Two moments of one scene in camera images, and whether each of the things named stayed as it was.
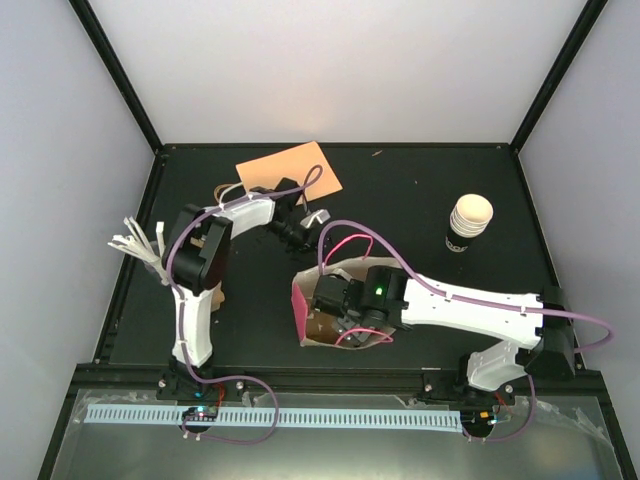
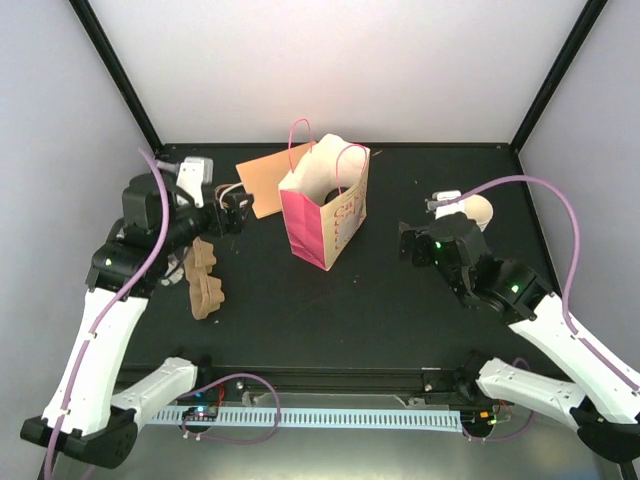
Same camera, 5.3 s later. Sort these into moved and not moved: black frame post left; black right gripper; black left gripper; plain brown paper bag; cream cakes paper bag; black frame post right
Moved: black left gripper; black right gripper; cream cakes paper bag
Not moved: plain brown paper bag; black frame post left; black frame post right
